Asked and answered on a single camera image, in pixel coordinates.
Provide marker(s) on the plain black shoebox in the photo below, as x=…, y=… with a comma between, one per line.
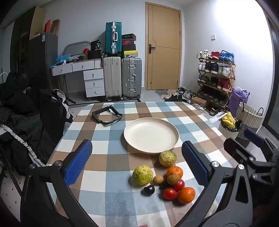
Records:
x=129, y=47

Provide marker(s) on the wooden shoe rack with shoes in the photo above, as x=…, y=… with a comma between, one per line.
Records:
x=214, y=66

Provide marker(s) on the silver suitcase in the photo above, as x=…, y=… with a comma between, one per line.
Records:
x=131, y=76

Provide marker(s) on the pile of black clothes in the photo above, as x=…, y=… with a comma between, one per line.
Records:
x=24, y=117

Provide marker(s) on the black printed bag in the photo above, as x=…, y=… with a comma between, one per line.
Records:
x=97, y=45

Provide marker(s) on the teal suitcase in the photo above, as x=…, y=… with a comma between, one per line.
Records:
x=111, y=37

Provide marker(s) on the woven basket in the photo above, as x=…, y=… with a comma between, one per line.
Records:
x=248, y=117

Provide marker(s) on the green striped guava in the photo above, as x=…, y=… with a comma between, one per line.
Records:
x=142, y=175

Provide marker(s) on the red tomato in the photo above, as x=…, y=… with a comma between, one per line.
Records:
x=179, y=186
x=169, y=193

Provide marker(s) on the black storage bin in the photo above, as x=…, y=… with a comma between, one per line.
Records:
x=94, y=54

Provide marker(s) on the black phone bracket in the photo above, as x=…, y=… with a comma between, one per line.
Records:
x=99, y=112

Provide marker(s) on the white flat packet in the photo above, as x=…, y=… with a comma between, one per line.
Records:
x=218, y=116

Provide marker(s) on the yellowish guava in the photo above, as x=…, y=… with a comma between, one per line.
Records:
x=167, y=158

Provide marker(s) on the yellow and black shoebox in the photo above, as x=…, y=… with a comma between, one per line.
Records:
x=129, y=54

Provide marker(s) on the small cardboard box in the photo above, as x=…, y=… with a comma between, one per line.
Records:
x=198, y=101

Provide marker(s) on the yellow plastic bag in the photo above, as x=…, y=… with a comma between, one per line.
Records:
x=228, y=120

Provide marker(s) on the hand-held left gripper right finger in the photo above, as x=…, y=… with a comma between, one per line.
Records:
x=195, y=162

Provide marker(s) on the scattered sneakers pile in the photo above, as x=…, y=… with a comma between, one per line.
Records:
x=178, y=95

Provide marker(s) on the black wardrobe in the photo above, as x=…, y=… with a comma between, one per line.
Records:
x=19, y=48

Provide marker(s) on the grey door mat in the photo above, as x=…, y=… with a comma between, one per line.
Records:
x=161, y=92

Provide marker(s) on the brown paper box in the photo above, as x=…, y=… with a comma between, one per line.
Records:
x=56, y=26

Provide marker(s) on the large cardboard box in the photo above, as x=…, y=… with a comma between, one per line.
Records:
x=37, y=21

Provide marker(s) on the grey arched mirror frame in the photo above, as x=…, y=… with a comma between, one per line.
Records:
x=72, y=44

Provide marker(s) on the cream round plate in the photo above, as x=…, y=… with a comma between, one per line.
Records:
x=151, y=135

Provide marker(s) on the white desk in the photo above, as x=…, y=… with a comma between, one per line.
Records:
x=63, y=68

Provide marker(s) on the red and black shoebox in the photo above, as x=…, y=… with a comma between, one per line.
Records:
x=128, y=42

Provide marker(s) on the red cap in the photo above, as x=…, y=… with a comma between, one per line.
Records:
x=85, y=51

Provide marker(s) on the orange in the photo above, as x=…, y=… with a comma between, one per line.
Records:
x=186, y=195
x=175, y=171

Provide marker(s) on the beige suitcase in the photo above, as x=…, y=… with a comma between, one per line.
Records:
x=112, y=76

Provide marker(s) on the purple bag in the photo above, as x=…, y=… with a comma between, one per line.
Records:
x=238, y=98

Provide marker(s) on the wooden door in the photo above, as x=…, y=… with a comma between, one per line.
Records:
x=163, y=61

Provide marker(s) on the dark grey refrigerator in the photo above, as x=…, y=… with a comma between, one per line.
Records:
x=41, y=61

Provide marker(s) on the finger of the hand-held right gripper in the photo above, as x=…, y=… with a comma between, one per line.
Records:
x=237, y=150
x=254, y=137

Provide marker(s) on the blue plastic bag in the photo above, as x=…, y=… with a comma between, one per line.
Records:
x=62, y=59

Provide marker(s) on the dark purple plum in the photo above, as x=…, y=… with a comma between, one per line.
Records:
x=148, y=189

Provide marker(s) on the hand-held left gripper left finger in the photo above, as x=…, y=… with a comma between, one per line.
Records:
x=77, y=162

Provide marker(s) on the checked tablecloth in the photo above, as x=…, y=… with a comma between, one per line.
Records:
x=113, y=139

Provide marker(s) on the brown kiwi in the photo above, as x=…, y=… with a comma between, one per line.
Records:
x=173, y=178
x=158, y=179

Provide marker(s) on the white trash bin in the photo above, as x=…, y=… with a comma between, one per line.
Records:
x=226, y=133

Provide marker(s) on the white drawer cabinet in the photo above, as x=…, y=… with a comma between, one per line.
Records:
x=94, y=83

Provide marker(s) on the red box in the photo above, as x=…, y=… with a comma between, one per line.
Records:
x=48, y=26

